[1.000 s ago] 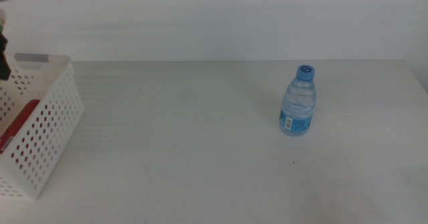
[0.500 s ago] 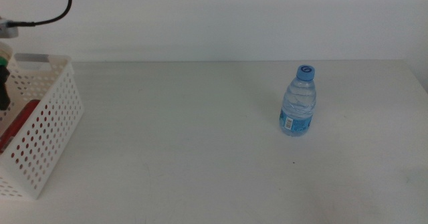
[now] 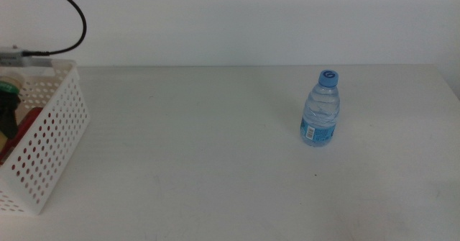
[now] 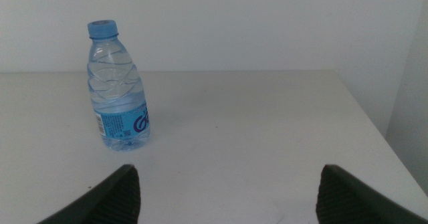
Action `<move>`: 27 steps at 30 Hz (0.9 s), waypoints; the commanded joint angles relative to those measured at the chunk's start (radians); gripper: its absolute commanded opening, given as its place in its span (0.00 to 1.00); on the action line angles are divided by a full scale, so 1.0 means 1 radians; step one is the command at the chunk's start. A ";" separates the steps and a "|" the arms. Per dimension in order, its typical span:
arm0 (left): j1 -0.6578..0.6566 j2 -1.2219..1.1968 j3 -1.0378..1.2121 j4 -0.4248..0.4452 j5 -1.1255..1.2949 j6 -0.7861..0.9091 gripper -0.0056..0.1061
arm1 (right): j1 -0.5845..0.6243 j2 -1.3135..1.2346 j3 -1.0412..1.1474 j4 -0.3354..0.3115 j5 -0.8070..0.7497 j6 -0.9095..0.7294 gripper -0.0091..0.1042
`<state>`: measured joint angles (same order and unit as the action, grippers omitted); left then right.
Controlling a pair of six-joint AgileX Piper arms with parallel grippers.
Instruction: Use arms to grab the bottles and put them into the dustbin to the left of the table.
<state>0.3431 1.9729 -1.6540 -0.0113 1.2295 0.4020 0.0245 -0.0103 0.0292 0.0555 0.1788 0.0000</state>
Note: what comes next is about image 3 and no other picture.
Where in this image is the red soda can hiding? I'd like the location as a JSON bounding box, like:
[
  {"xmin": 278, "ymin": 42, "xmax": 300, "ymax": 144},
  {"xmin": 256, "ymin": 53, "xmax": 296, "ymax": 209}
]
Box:
[{"xmin": 0, "ymin": 106, "xmax": 45, "ymax": 165}]

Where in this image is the yellow tea bottle green label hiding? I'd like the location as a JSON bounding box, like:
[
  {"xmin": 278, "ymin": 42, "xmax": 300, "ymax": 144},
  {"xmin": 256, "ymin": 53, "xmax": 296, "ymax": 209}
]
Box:
[{"xmin": 0, "ymin": 75, "xmax": 23, "ymax": 153}]

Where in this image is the clear water bottle blue cap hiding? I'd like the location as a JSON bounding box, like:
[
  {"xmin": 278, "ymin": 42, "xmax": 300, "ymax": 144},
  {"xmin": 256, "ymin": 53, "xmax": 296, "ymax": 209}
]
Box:
[{"xmin": 299, "ymin": 69, "xmax": 341, "ymax": 148}]

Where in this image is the white perforated plastic basket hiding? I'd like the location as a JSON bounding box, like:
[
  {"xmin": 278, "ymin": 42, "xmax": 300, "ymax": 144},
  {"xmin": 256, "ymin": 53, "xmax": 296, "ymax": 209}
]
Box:
[{"xmin": 0, "ymin": 58, "xmax": 91, "ymax": 216}]

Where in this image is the black left camera cable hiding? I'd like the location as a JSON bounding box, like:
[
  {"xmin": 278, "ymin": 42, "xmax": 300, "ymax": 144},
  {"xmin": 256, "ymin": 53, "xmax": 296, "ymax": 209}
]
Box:
[{"xmin": 21, "ymin": 0, "xmax": 88, "ymax": 58}]

